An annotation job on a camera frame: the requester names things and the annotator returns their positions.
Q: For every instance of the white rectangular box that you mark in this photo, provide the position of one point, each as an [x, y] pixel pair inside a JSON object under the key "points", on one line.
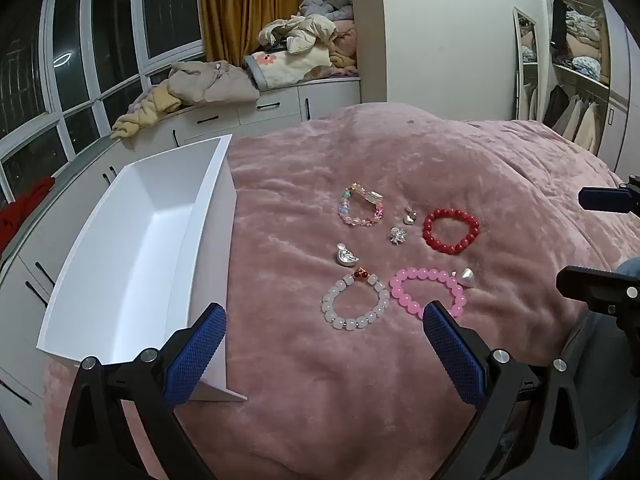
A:
{"points": [[125, 260]]}

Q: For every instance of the grey quilt pile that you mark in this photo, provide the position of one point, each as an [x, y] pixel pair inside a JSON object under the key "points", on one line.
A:
{"points": [[325, 2]]}

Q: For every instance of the cream clothing pile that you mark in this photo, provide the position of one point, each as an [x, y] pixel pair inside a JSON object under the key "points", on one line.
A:
{"points": [[305, 30]]}

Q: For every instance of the pale yellow garment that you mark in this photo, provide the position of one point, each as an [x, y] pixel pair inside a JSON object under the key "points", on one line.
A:
{"points": [[145, 110]]}

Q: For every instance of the open wardrobe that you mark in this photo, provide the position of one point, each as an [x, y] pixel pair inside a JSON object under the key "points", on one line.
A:
{"points": [[617, 85]]}

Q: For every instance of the floral cream pillow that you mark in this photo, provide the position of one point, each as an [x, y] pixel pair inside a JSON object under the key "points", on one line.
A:
{"points": [[285, 67]]}

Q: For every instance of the silver ingot charm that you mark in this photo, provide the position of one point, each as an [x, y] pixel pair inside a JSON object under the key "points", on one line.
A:
{"points": [[346, 258]]}

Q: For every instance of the pink plush blanket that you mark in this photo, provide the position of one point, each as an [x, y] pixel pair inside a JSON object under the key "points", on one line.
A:
{"points": [[350, 160]]}

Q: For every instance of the silver starburst brooch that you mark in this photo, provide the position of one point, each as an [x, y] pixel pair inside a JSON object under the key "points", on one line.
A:
{"points": [[398, 236]]}

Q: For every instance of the folded pink blanket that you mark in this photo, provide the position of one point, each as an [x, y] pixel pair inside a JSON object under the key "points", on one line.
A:
{"points": [[345, 45]]}

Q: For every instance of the bay window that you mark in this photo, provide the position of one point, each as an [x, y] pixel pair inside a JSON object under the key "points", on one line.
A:
{"points": [[115, 20]]}

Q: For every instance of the red cloth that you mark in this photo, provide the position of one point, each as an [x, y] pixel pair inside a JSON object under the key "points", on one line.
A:
{"points": [[22, 210]]}

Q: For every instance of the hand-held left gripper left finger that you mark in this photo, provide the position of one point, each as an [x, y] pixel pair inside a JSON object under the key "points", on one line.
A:
{"points": [[195, 355]]}

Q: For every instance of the yellow curtain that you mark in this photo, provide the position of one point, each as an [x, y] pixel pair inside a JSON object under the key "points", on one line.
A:
{"points": [[240, 0]]}

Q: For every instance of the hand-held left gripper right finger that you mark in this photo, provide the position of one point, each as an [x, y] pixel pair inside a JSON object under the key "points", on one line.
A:
{"points": [[452, 355]]}

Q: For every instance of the hanging clothes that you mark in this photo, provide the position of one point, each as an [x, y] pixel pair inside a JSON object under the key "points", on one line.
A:
{"points": [[575, 115]]}

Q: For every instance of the standing mirror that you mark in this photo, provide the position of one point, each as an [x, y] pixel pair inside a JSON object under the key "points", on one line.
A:
{"points": [[526, 65]]}

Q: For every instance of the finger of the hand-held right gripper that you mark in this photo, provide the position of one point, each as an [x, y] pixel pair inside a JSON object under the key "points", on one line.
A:
{"points": [[585, 282], [600, 199]]}

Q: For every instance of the white window seat cabinets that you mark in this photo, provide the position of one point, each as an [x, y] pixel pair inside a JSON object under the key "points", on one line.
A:
{"points": [[280, 105]]}

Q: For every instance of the beige grey garment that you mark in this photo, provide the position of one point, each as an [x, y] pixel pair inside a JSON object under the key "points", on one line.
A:
{"points": [[215, 82]]}

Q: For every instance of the silver heart charm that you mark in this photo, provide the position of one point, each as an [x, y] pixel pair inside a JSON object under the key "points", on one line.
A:
{"points": [[410, 218]]}

